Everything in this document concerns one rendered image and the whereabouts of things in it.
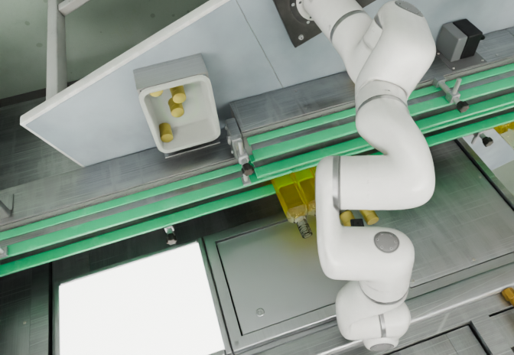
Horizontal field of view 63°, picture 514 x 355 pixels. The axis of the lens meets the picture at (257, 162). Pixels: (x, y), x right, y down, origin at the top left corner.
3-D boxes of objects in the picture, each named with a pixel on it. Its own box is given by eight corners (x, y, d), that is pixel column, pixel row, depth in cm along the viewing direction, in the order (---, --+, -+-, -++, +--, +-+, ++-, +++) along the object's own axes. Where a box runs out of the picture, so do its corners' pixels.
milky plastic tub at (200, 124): (155, 133, 118) (160, 155, 113) (131, 70, 101) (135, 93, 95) (214, 117, 121) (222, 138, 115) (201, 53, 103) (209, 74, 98)
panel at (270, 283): (57, 286, 119) (58, 418, 98) (53, 281, 117) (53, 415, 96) (347, 196, 132) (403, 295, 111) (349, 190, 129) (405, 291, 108)
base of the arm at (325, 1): (279, -14, 93) (307, 24, 84) (325, -54, 90) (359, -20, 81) (310, 27, 105) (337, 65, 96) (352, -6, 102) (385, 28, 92)
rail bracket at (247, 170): (234, 164, 118) (246, 199, 110) (226, 122, 105) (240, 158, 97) (244, 161, 119) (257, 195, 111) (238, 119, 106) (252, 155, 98)
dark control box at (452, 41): (434, 46, 127) (450, 63, 122) (440, 23, 121) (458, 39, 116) (457, 40, 128) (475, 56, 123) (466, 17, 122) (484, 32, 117)
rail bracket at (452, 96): (428, 83, 120) (457, 115, 111) (435, 63, 114) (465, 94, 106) (441, 80, 120) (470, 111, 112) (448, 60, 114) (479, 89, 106)
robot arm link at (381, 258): (403, 219, 78) (323, 219, 82) (413, 142, 63) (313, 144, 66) (411, 304, 68) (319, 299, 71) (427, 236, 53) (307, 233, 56)
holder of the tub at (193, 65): (161, 144, 123) (165, 164, 118) (132, 70, 101) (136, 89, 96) (216, 128, 125) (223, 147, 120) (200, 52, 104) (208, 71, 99)
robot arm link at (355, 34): (320, 50, 91) (355, 98, 81) (349, -6, 82) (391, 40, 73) (355, 55, 95) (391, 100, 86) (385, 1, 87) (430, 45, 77)
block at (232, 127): (226, 142, 121) (232, 160, 117) (222, 119, 114) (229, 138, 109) (238, 139, 122) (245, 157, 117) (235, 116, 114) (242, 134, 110)
